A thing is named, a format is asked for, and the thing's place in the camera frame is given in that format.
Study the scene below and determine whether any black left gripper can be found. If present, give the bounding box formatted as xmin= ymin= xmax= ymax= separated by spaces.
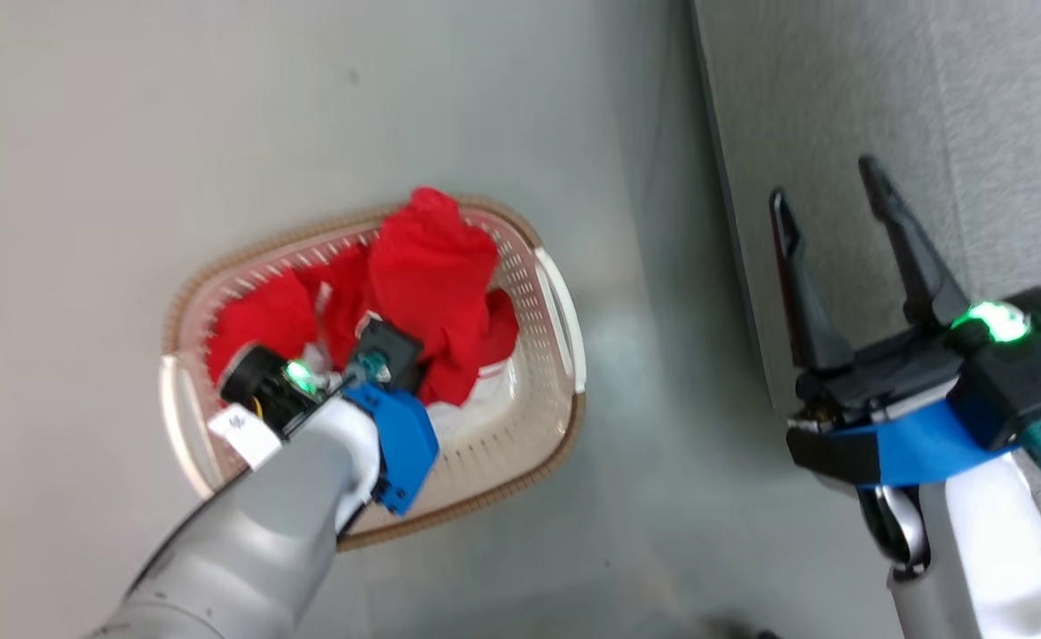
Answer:
xmin=218 ymin=343 xmax=345 ymax=439

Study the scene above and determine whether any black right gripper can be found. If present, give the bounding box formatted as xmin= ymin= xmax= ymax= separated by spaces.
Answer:
xmin=769 ymin=155 xmax=1041 ymax=485

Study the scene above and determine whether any red clothing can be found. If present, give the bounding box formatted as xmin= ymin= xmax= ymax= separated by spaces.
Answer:
xmin=208 ymin=186 xmax=521 ymax=407

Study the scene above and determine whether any white clothing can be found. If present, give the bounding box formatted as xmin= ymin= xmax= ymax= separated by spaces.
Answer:
xmin=303 ymin=282 xmax=521 ymax=440

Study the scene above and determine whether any beige perforated laundry basket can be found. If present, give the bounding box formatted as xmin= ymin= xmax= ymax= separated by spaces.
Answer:
xmin=159 ymin=193 xmax=588 ymax=551

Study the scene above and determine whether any grey fabric sofa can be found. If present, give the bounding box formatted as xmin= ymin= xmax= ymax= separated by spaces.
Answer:
xmin=690 ymin=0 xmax=1041 ymax=533

